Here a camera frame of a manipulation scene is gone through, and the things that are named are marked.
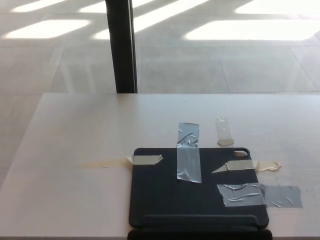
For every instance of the dark grey tablet cover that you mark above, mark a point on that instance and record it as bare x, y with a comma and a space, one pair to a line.
160, 190

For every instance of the long beige masking tape strip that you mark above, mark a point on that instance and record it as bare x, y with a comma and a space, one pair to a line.
145, 160

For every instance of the clear plastic tube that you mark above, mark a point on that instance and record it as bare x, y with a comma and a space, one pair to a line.
223, 132

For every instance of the short beige masking tape strip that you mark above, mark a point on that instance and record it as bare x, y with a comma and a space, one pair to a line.
242, 165

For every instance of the tall grey duct tape strip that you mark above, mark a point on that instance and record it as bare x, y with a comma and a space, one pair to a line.
188, 155

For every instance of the black window frame post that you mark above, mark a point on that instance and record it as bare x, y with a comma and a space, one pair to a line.
122, 47

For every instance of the wide grey duct tape strip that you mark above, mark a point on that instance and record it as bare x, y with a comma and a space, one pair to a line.
250, 195

